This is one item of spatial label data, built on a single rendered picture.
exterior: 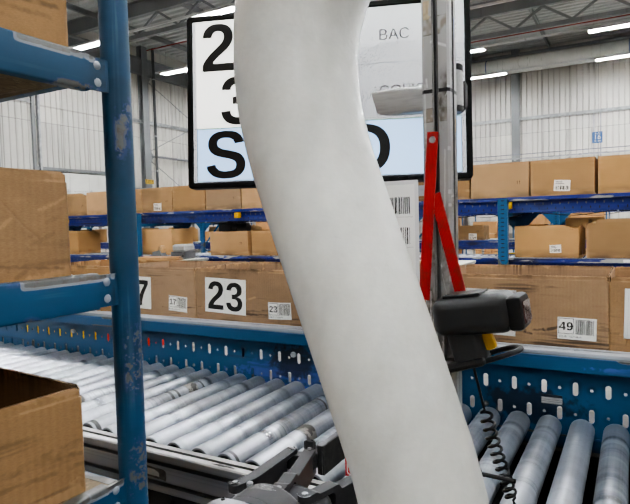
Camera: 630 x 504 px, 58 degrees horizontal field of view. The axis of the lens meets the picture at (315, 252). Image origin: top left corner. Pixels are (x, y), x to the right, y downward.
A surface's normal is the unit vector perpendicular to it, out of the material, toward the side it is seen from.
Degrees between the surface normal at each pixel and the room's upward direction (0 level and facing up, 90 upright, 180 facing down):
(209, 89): 86
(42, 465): 90
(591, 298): 90
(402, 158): 86
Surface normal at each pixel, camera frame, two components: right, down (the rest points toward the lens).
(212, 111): -0.16, -0.01
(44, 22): 0.86, 0.00
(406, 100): -0.40, 0.06
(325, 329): -0.62, 0.02
